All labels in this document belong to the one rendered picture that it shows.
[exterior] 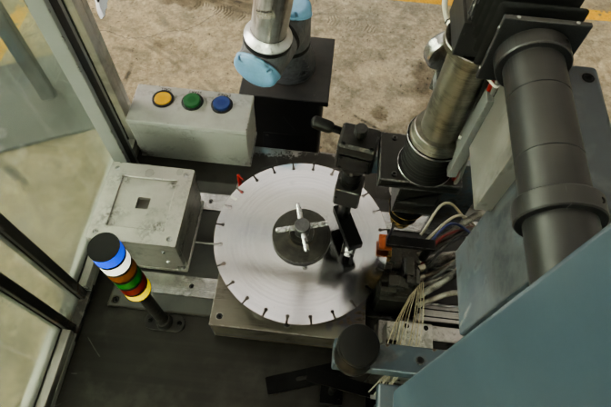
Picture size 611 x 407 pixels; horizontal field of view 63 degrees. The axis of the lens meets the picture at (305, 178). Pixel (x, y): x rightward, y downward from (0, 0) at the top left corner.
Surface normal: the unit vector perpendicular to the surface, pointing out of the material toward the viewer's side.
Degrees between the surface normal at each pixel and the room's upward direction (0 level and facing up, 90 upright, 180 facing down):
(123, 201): 0
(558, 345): 90
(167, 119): 0
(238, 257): 0
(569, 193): 12
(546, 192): 37
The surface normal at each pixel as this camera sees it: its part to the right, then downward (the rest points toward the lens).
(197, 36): 0.03, -0.51
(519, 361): -0.97, 0.21
